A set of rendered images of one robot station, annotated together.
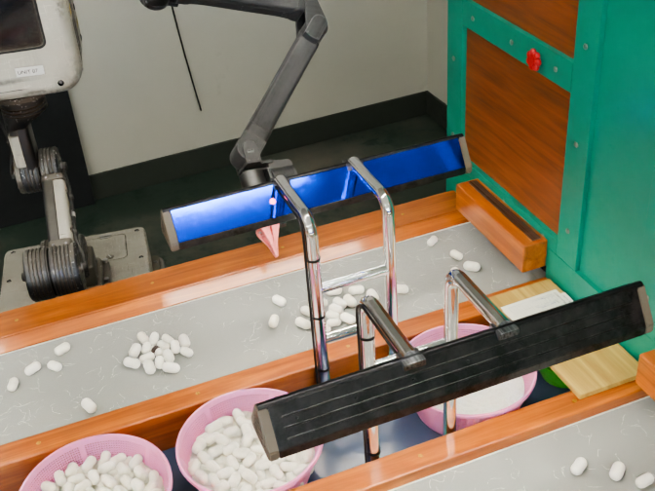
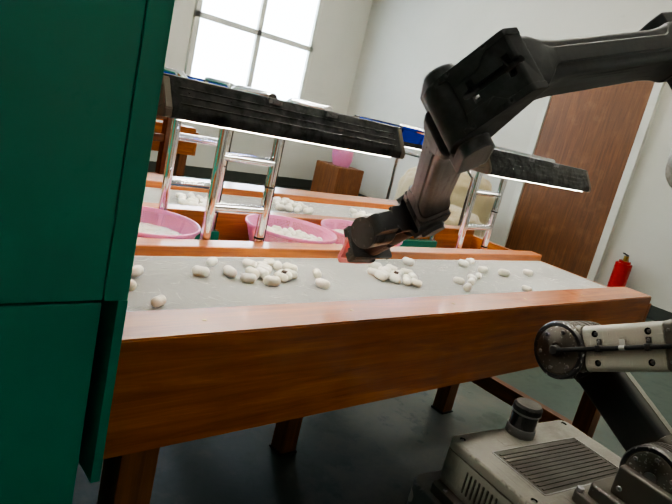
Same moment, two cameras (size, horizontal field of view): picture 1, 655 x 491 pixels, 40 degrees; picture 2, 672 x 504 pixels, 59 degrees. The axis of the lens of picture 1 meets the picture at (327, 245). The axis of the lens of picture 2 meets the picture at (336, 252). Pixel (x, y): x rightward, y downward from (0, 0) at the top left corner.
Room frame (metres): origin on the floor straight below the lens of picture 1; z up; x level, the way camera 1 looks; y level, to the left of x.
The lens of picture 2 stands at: (2.75, -0.38, 1.13)
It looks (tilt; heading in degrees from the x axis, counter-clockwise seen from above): 13 degrees down; 156
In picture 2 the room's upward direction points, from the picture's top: 14 degrees clockwise
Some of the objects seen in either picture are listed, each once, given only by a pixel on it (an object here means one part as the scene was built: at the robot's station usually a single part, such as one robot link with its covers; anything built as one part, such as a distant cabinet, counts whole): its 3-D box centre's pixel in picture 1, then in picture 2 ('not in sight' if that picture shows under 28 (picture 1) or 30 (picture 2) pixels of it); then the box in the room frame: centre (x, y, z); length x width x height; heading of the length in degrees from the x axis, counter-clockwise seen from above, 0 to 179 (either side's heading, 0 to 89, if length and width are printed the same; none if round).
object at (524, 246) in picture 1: (498, 222); not in sight; (1.72, -0.39, 0.83); 0.30 x 0.06 x 0.07; 19
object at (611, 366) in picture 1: (562, 334); not in sight; (1.38, -0.45, 0.77); 0.33 x 0.15 x 0.01; 19
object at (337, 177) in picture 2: not in sight; (338, 176); (-4.02, 2.42, 0.32); 0.42 x 0.42 x 0.63; 21
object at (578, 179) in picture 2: not in sight; (537, 170); (1.20, 0.92, 1.08); 0.62 x 0.08 x 0.07; 109
